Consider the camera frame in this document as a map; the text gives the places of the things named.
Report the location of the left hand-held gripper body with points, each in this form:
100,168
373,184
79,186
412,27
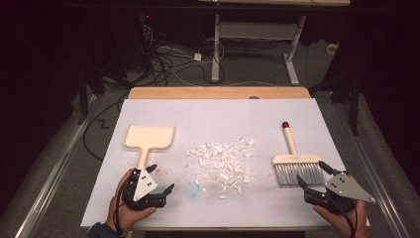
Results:
144,186

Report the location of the person's right hand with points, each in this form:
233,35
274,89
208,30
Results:
346,224

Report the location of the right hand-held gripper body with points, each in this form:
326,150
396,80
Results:
346,188

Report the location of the cream plastic dustpan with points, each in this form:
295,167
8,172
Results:
148,137

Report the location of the small white box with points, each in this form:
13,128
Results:
332,49

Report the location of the white power adapter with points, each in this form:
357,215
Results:
197,57

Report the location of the black stand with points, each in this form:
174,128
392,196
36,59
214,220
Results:
82,95
355,105

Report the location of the white board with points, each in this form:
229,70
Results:
214,115

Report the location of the white metal desk frame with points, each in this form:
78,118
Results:
254,30

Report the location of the person's left hand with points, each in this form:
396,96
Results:
115,211

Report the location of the wooden table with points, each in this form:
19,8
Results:
198,93

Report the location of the cream brush with red tip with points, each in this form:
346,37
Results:
290,142

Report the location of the pile of white paper scraps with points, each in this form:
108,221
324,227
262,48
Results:
218,162

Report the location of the metal floor rail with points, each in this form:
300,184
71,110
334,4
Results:
373,172
56,172

